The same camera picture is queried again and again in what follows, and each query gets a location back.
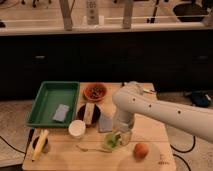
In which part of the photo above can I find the orange fruit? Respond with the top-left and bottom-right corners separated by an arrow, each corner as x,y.
134,143 -> 149,159

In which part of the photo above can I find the blue sponge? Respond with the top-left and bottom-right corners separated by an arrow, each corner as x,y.
53,104 -> 69,122

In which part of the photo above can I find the grey blue triangular cloth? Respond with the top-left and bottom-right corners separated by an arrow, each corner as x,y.
98,113 -> 113,133

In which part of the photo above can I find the black cable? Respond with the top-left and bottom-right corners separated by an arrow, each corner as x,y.
0,128 -> 36,158
169,134 -> 198,171

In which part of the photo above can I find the gold spoon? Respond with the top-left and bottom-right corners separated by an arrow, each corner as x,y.
76,145 -> 112,153

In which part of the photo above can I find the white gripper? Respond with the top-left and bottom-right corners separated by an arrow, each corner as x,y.
113,121 -> 132,146

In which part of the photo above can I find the green plastic tray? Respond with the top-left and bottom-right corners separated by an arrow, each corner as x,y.
26,81 -> 80,128

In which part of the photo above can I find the green pepper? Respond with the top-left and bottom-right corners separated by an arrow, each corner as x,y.
108,133 -> 121,148

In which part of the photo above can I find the beige block in bowl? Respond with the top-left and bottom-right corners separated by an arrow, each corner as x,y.
83,103 -> 95,125

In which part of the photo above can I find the green plastic cup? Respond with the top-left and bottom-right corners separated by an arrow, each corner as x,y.
103,133 -> 120,151

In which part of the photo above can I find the dark brown bowl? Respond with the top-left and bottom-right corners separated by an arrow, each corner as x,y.
76,104 -> 101,127

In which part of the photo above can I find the orange bowl with beans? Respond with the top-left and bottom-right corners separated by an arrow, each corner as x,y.
83,83 -> 107,102

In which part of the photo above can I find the black cable left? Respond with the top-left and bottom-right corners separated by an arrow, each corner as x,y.
0,128 -> 36,158

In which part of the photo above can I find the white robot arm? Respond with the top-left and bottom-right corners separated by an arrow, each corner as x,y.
112,82 -> 213,143

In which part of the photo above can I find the small dark cup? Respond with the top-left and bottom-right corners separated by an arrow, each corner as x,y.
32,137 -> 51,153

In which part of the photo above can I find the wooden board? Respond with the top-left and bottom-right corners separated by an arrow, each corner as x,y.
21,82 -> 177,171

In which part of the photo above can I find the white cup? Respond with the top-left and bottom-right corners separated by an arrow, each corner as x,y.
68,120 -> 86,139

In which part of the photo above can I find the yellow banana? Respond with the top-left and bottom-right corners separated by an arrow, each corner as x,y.
32,129 -> 49,161

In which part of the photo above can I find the dark blue object on floor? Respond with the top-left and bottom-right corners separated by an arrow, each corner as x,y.
190,92 -> 211,107

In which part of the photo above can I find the black cable right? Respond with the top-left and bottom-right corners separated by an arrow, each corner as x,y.
169,134 -> 198,171

